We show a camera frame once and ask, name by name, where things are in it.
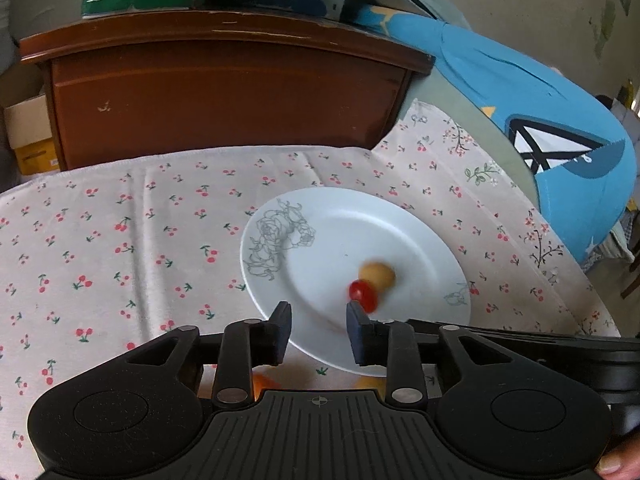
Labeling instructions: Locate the blue printed pillow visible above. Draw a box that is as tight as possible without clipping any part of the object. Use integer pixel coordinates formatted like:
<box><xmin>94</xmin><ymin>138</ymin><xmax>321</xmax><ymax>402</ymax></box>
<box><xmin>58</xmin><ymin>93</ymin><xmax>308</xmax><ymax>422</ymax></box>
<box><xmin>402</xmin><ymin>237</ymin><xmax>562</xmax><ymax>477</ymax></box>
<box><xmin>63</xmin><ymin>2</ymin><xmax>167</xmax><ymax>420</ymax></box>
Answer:
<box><xmin>352</xmin><ymin>4</ymin><xmax>631</xmax><ymax>266</ymax></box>

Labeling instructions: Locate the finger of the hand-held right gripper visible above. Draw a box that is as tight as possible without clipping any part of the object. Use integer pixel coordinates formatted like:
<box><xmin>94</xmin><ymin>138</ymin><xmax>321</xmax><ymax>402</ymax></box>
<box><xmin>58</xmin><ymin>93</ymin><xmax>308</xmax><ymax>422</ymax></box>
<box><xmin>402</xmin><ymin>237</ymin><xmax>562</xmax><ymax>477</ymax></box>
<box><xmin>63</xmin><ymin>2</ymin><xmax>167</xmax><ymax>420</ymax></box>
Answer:
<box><xmin>407</xmin><ymin>317</ymin><xmax>623</xmax><ymax>348</ymax></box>

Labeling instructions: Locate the red cherry tomato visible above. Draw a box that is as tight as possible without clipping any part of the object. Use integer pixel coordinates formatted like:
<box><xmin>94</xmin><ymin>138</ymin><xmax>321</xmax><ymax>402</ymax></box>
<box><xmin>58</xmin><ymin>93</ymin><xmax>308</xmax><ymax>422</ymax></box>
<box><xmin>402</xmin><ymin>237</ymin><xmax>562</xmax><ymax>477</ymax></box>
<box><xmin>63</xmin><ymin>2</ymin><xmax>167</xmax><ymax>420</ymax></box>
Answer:
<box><xmin>348</xmin><ymin>280</ymin><xmax>380</xmax><ymax>313</ymax></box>

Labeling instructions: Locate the orange mandarin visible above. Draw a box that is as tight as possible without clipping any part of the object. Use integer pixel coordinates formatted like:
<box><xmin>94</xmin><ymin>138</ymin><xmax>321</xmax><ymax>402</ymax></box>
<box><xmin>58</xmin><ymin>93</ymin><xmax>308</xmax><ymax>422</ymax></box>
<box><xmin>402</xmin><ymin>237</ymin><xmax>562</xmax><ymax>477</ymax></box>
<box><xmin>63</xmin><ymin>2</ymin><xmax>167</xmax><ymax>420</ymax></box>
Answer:
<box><xmin>251</xmin><ymin>371</ymin><xmax>285</xmax><ymax>403</ymax></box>

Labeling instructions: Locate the grey-green bed sheet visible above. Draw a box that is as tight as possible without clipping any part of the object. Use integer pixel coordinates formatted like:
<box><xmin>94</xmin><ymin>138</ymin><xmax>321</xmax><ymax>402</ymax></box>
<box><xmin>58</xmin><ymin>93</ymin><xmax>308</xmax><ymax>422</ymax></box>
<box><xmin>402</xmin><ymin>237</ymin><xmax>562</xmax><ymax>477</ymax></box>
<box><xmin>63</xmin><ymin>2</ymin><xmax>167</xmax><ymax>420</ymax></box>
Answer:
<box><xmin>397</xmin><ymin>62</ymin><xmax>541</xmax><ymax>201</ymax></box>

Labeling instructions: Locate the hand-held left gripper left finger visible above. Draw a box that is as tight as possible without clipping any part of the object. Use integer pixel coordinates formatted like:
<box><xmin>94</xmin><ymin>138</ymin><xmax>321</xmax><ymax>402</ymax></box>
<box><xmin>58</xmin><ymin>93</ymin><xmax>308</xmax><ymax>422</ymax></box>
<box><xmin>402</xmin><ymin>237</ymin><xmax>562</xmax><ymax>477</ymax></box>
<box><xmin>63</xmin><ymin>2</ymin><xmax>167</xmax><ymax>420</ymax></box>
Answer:
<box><xmin>117</xmin><ymin>301</ymin><xmax>292</xmax><ymax>409</ymax></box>

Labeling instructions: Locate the person's right hand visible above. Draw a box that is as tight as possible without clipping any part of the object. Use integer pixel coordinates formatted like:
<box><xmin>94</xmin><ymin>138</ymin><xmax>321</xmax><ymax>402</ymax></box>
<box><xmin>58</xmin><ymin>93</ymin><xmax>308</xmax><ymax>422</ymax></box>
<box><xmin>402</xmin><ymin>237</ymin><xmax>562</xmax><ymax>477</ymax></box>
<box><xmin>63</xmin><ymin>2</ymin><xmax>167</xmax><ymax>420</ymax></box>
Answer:
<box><xmin>596</xmin><ymin>437</ymin><xmax>640</xmax><ymax>477</ymax></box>

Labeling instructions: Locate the cherry-print tablecloth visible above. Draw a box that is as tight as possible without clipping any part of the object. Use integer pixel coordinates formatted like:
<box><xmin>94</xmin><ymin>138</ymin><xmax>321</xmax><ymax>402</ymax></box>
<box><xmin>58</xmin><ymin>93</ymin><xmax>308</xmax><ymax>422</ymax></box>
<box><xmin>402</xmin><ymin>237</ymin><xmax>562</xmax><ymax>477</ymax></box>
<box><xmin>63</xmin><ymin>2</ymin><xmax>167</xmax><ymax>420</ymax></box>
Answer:
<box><xmin>0</xmin><ymin>145</ymin><xmax>621</xmax><ymax>480</ymax></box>

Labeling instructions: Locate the open cardboard box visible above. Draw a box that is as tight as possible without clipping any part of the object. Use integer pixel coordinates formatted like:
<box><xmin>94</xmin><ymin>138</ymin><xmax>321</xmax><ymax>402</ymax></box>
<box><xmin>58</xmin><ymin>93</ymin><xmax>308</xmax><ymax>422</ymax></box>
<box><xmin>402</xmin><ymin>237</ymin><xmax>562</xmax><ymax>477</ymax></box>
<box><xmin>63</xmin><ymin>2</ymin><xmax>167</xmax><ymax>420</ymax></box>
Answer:
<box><xmin>2</xmin><ymin>92</ymin><xmax>58</xmax><ymax>176</ymax></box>

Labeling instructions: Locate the white flower-print plate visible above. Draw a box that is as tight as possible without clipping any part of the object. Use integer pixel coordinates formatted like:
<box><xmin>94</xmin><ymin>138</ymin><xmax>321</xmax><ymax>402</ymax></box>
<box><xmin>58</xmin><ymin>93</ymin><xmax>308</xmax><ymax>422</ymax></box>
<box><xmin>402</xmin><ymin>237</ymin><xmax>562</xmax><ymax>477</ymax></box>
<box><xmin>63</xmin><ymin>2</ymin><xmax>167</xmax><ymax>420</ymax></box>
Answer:
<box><xmin>241</xmin><ymin>187</ymin><xmax>472</xmax><ymax>378</ymax></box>

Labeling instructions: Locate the brown wooden nightstand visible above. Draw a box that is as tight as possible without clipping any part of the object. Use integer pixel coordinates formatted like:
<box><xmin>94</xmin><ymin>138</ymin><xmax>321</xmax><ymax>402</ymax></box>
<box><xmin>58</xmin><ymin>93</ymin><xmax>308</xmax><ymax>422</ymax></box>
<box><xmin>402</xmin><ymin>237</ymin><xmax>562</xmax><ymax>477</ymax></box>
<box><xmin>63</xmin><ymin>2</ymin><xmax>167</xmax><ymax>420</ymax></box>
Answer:
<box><xmin>19</xmin><ymin>10</ymin><xmax>435</xmax><ymax>171</ymax></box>

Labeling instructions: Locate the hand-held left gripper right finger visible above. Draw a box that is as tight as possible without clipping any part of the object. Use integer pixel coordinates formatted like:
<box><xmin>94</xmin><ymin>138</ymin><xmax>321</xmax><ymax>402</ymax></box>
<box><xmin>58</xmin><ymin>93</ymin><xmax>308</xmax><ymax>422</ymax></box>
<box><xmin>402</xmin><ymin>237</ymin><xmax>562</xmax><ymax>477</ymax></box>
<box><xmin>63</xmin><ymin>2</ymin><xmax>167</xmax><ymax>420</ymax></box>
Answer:
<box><xmin>346</xmin><ymin>301</ymin><xmax>523</xmax><ymax>406</ymax></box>

